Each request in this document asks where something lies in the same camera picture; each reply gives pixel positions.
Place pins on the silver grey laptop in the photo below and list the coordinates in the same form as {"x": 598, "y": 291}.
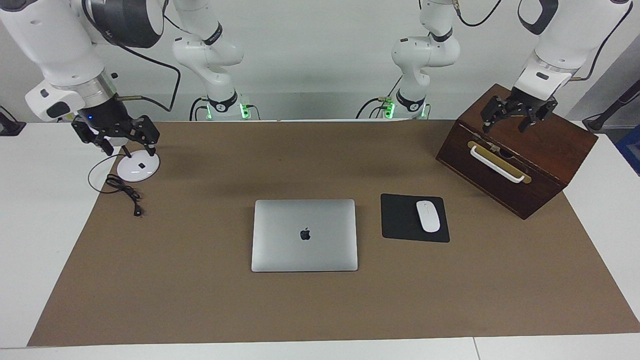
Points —
{"x": 305, "y": 250}

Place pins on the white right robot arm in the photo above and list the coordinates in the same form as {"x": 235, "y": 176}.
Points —
{"x": 60, "y": 45}

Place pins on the black stand leg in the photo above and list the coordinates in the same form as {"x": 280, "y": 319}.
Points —
{"x": 600, "y": 120}

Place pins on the black stand foot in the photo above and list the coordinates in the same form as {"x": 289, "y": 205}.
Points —
{"x": 10, "y": 127}

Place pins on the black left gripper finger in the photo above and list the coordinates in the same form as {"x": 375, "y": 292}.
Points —
{"x": 540, "y": 116}
{"x": 496, "y": 111}

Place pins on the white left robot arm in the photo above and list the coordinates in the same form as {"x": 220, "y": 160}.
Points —
{"x": 575, "y": 35}

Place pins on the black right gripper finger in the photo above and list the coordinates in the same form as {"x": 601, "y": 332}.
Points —
{"x": 92, "y": 135}
{"x": 145, "y": 131}

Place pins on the white computer mouse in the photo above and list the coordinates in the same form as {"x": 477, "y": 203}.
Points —
{"x": 428, "y": 217}

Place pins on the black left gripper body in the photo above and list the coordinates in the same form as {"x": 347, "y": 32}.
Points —
{"x": 530, "y": 100}

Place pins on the blue object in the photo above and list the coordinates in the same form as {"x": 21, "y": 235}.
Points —
{"x": 631, "y": 150}

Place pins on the black mouse pad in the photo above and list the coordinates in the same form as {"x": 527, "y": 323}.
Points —
{"x": 400, "y": 220}

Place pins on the brown table mat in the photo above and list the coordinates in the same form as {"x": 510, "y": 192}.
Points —
{"x": 300, "y": 310}

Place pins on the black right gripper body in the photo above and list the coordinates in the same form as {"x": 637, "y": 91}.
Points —
{"x": 105, "y": 117}

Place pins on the dark brown wooden box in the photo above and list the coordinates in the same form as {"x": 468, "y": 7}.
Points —
{"x": 540, "y": 145}

